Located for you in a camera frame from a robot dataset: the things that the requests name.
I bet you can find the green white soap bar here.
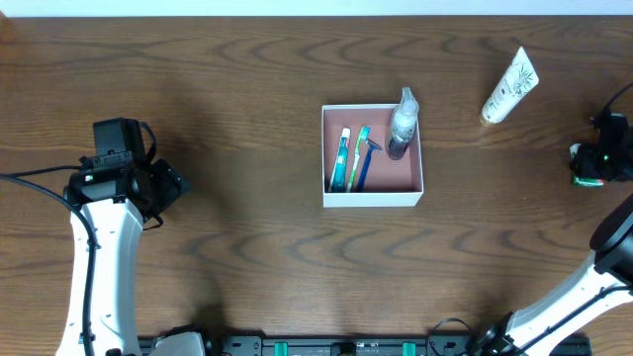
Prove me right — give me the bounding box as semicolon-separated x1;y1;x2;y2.
570;143;604;188

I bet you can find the white bamboo print lotion tube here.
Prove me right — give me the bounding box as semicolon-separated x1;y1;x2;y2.
480;46;539;125

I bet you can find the clear foam pump bottle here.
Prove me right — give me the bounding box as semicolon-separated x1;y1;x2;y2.
386;87;419;160

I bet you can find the green toothpaste tube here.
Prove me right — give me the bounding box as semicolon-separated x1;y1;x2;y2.
328;127;351;193

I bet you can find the blue disposable razor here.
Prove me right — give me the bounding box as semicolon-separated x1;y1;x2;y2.
356;138;383;193

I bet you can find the green white toothbrush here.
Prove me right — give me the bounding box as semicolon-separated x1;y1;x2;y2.
346;127;370;193

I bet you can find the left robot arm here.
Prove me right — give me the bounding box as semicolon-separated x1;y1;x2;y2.
56;153;189;355

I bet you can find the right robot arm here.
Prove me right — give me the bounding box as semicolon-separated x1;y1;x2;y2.
467;197;632;355

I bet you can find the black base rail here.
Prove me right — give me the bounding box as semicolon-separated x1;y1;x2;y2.
137;331;593;356

